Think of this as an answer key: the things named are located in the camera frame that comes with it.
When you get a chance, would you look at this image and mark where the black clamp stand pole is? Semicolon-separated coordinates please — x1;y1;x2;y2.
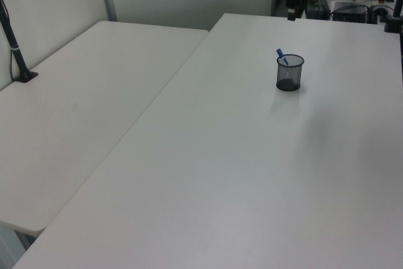
383;0;403;34

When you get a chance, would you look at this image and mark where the black electronics box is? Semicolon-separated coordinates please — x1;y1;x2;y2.
332;1;370;24

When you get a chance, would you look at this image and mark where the black camera stand pole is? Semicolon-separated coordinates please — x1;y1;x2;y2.
0;0;39;84

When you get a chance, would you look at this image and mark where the blue and white marker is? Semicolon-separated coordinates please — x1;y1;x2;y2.
276;48;290;67

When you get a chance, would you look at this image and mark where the black table clamp bracket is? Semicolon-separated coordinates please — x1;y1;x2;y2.
368;4;389;25

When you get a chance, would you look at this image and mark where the black mesh pen cup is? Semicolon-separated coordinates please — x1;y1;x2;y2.
275;54;305;91

